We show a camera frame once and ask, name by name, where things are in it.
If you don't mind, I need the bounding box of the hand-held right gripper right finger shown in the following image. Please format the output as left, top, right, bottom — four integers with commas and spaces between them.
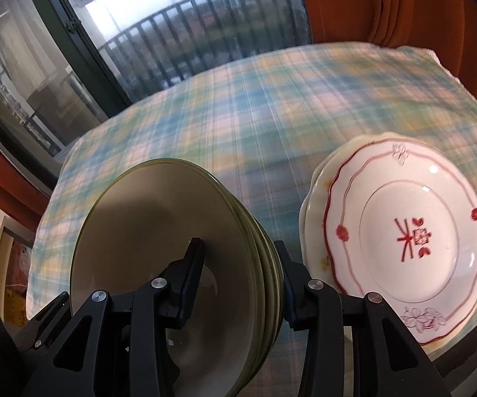
273, 240, 450, 397

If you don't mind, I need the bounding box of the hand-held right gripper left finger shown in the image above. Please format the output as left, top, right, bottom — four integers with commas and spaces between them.
21, 238, 206, 397

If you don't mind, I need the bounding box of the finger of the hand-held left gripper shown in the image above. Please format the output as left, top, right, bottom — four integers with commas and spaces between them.
19, 292, 71, 352

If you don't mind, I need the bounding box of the scalloped yellow floral plate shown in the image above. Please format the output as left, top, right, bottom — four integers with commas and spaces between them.
298, 133, 477, 358

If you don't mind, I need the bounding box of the white plate red pattern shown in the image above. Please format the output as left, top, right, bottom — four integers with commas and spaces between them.
323, 141, 477, 346

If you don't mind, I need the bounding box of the wooden side shelf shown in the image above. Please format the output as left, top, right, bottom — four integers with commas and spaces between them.
0, 215, 36, 327

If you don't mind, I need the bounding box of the orange curtain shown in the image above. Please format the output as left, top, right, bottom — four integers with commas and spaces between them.
0, 126, 57, 232
295, 0, 477, 102

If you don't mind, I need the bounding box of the plaid tablecloth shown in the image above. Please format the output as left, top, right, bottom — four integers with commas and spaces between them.
27, 41, 477, 397

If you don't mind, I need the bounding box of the white hanging garment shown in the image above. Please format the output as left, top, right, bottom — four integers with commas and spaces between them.
0, 0, 63, 96

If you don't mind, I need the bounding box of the dark balcony railing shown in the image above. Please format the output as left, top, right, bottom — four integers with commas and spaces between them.
98, 0, 311, 92

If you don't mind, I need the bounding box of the dark green window frame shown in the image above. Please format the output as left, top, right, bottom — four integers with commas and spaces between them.
0, 0, 135, 193

